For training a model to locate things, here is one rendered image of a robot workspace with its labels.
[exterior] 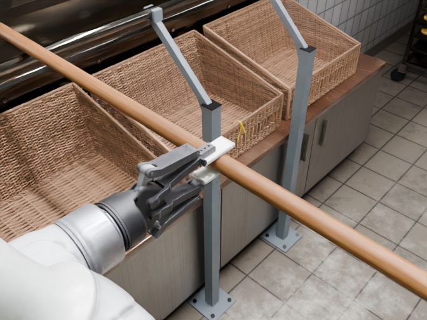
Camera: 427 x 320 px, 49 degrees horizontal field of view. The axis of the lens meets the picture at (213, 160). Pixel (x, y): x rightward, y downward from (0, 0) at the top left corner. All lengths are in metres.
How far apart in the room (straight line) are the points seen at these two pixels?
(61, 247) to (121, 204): 0.10
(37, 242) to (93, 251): 0.06
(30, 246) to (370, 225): 1.98
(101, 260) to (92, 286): 0.17
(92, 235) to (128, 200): 0.07
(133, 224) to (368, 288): 1.62
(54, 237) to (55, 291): 0.18
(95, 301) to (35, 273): 0.06
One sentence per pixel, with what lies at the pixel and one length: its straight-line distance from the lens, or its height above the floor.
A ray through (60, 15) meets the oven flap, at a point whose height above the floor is 1.07.
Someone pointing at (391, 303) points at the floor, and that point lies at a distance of 2.12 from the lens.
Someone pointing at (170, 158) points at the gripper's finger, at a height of 1.25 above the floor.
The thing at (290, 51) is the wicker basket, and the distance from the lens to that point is 2.46.
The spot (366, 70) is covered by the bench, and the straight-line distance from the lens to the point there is 2.38.
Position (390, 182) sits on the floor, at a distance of 2.65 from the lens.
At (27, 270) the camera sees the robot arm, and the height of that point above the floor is 1.36.
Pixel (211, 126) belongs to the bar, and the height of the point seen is 0.90.
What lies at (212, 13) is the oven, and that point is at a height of 0.87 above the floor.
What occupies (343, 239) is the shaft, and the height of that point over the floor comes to 1.20.
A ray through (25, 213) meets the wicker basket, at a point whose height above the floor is 0.59.
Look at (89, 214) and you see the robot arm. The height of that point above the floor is 1.24.
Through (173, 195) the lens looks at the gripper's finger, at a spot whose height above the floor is 1.18.
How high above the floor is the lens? 1.66
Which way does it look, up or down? 39 degrees down
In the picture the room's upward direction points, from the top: straight up
